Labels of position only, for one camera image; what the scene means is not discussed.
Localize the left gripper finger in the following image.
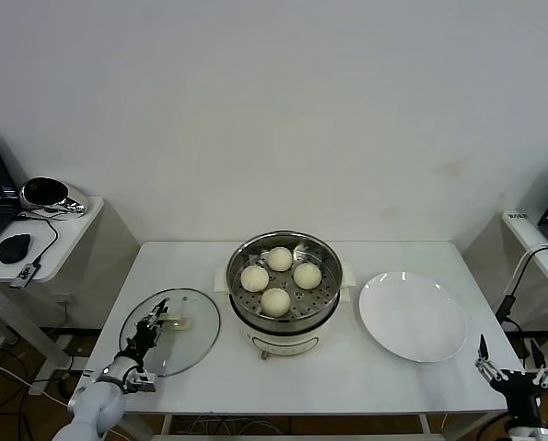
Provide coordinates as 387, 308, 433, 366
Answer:
152, 308, 173, 332
138, 298, 170, 325

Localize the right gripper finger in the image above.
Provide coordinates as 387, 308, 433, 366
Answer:
474, 334, 509, 385
529, 339, 548, 390

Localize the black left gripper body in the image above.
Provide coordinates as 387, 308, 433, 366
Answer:
125, 316, 165, 357

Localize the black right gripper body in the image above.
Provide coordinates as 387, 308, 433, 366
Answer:
487, 367, 544, 426

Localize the glass lid with cream handle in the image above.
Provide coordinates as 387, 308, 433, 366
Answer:
119, 288, 223, 378

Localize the white steamed baozi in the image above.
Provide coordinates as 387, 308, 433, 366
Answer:
240, 265, 270, 293
291, 261, 324, 290
259, 288, 291, 318
267, 246, 294, 272

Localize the stainless steel steamer basket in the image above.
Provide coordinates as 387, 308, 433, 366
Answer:
213, 231, 356, 325

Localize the white round plate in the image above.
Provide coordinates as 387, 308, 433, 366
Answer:
359, 270, 468, 364

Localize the white side desk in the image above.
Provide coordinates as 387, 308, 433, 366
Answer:
0, 195, 140, 396
462, 209, 548, 399

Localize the cream electric cooker base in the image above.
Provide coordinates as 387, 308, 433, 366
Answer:
230, 296, 337, 362

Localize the grey usb hub adapter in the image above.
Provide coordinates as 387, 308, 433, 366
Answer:
9, 262, 43, 290

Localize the black computer mouse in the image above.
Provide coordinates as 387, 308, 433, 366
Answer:
0, 232, 33, 265

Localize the shiny silver black headset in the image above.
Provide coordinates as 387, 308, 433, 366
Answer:
18, 175, 92, 221

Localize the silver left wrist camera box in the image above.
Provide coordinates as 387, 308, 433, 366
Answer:
124, 370, 158, 394

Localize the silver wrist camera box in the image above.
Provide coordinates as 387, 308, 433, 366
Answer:
124, 370, 158, 394
506, 425, 548, 441

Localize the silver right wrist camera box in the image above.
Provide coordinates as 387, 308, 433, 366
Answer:
506, 425, 548, 441

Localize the black cable with adapter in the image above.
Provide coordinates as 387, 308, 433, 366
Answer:
495, 241, 548, 334

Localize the white table leg frame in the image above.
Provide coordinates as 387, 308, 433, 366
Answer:
153, 411, 503, 441

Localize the thin black hub cable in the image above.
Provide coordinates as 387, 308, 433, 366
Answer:
14, 212, 59, 272

